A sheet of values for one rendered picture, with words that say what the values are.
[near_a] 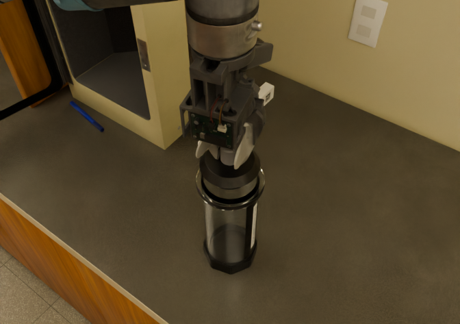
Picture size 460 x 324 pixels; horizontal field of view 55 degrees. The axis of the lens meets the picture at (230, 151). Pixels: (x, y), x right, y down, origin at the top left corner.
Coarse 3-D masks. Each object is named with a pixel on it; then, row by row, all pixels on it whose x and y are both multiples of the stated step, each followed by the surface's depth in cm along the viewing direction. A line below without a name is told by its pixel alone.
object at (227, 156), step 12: (204, 156) 66; (228, 156) 63; (252, 156) 66; (204, 168) 65; (216, 168) 65; (228, 168) 64; (240, 168) 64; (252, 168) 65; (216, 180) 64; (228, 180) 63; (240, 180) 64; (252, 180) 65
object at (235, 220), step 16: (208, 192) 67; (224, 192) 79; (240, 192) 78; (256, 192) 67; (208, 208) 70; (208, 224) 74; (224, 224) 71; (240, 224) 71; (208, 240) 78; (224, 240) 75; (240, 240) 75; (224, 256) 79; (240, 256) 79
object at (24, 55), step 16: (16, 0) 91; (0, 16) 90; (16, 16) 92; (0, 32) 92; (16, 32) 94; (32, 32) 97; (0, 48) 94; (16, 48) 96; (32, 48) 99; (0, 64) 96; (16, 64) 98; (32, 64) 101; (0, 80) 97; (16, 80) 100; (32, 80) 103; (48, 80) 106; (0, 96) 99; (16, 96) 102
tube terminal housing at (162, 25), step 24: (144, 24) 79; (168, 24) 84; (168, 48) 87; (144, 72) 88; (168, 72) 91; (96, 96) 107; (168, 96) 95; (120, 120) 107; (144, 120) 100; (168, 120) 99; (168, 144) 104
